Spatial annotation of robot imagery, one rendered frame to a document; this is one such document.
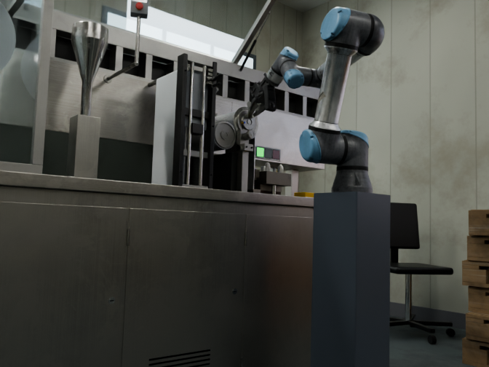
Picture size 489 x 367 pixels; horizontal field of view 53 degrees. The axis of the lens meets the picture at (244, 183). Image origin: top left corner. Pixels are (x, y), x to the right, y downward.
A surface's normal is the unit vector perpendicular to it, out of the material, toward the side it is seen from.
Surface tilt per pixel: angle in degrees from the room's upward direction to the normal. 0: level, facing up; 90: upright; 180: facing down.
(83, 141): 90
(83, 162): 90
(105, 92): 90
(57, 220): 90
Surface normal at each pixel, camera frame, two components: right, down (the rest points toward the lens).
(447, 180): -0.76, -0.08
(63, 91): 0.62, -0.05
